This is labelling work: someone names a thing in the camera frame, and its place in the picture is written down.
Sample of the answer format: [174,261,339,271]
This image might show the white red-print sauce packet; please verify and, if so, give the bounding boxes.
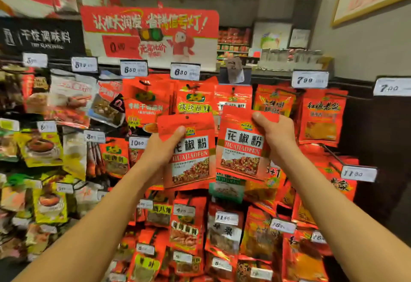
[45,73,97,128]

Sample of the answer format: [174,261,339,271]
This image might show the assorted green brown packets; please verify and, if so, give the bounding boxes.
[0,60,104,263]

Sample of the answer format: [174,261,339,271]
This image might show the clear packet with red label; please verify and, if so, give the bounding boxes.
[89,73,126,127]

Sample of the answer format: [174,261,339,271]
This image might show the distant shelf goods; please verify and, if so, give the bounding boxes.
[217,25,335,71]

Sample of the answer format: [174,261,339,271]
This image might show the black category sign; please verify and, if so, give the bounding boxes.
[0,17,86,59]

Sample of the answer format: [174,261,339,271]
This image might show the white picture poster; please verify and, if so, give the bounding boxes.
[250,22,293,51]

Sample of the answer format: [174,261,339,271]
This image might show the person's right forearm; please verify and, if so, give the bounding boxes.
[276,147,411,282]

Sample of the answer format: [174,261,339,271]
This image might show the hanging display of seasoning packets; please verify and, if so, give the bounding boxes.
[0,50,411,282]

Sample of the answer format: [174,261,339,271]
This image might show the person's left forearm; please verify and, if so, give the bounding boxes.
[13,163,168,282]

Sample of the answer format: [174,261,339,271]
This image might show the small white sign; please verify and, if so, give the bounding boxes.
[289,28,312,48]

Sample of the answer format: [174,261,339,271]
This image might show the red barbecue dip seasoning packet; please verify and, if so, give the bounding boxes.
[175,78,218,116]

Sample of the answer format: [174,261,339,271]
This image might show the red packet with dish picture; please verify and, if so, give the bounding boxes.
[22,73,51,114]

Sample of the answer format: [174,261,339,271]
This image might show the person's left hand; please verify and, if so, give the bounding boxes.
[140,126,187,175]

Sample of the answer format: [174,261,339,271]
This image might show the pale white packet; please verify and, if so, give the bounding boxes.
[62,128,89,180]

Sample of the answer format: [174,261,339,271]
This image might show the red white promotion sign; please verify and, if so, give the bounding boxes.
[80,6,220,71]

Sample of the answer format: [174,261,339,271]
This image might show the yellow green packet bowl picture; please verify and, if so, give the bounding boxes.
[14,130,64,167]

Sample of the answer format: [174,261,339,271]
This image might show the green white-label packet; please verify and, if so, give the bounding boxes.
[208,172,247,204]

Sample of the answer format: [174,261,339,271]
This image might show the rows of hanging red packets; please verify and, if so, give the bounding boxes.
[99,73,360,282]

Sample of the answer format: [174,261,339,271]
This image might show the person's right hand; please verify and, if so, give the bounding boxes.
[252,110,298,159]

